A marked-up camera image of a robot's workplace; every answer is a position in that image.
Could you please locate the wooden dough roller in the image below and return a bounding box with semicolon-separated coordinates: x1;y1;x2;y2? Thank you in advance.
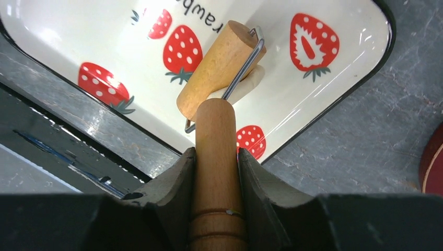
176;20;267;251

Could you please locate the beige dough piece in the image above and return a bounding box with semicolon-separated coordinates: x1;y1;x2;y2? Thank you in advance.
227;65;265;105

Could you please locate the white strawberry print tray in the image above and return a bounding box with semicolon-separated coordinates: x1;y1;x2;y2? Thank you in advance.
1;1;395;162

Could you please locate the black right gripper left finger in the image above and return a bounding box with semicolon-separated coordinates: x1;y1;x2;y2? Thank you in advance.
123;147;196;250

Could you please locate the dark red round plate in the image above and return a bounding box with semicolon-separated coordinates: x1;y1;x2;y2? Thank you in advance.
418;122;442;196

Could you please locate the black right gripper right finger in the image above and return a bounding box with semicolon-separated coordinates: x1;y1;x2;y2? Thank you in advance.
238;149;332;250

